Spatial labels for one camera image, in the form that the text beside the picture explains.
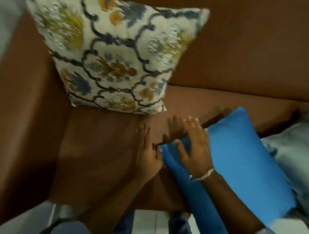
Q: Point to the person's left thumb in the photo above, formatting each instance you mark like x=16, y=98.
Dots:
x=159, y=155

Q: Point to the person's right thumb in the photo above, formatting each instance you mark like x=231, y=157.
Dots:
x=181, y=149

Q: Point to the light grey cushion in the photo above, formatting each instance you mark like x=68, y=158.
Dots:
x=292, y=149

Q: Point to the person's right forearm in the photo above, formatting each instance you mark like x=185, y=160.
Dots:
x=229, y=205

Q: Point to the brown sofa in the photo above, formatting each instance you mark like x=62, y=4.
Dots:
x=241, y=60

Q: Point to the floral patterned white cushion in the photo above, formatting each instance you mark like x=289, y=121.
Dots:
x=115, y=55

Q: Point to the blue cushion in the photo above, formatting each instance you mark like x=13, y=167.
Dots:
x=241, y=156

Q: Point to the person's left forearm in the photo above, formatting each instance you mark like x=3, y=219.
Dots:
x=115, y=205

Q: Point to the person's left hand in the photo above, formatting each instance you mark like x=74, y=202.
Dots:
x=146, y=161

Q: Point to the person's right hand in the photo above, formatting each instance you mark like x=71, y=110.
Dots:
x=199, y=154

